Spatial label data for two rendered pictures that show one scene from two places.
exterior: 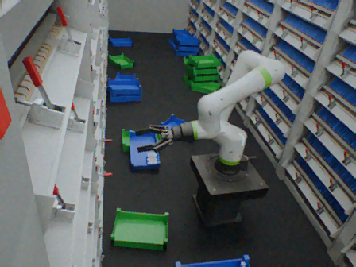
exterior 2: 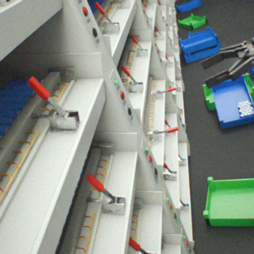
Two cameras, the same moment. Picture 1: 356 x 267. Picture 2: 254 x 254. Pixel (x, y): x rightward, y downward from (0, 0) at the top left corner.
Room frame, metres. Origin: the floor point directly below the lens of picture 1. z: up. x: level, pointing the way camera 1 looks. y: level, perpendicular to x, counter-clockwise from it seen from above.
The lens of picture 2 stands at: (0.32, -0.05, 1.04)
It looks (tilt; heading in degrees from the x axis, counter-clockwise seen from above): 31 degrees down; 34
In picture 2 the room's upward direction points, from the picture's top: 25 degrees counter-clockwise
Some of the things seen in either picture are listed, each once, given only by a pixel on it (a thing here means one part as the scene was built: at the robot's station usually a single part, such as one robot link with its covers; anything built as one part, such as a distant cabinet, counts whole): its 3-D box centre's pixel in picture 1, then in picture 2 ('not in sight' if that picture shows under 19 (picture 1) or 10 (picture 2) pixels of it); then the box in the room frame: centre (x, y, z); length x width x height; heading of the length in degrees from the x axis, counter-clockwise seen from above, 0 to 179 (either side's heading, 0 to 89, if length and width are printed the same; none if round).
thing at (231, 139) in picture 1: (230, 143); not in sight; (1.39, -0.32, 0.50); 0.16 x 0.13 x 0.19; 40
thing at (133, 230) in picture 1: (141, 228); (244, 199); (1.11, 0.11, 0.04); 0.30 x 0.20 x 0.08; 93
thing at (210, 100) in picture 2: (141, 140); (228, 91); (1.96, 0.24, 0.04); 0.30 x 0.20 x 0.08; 104
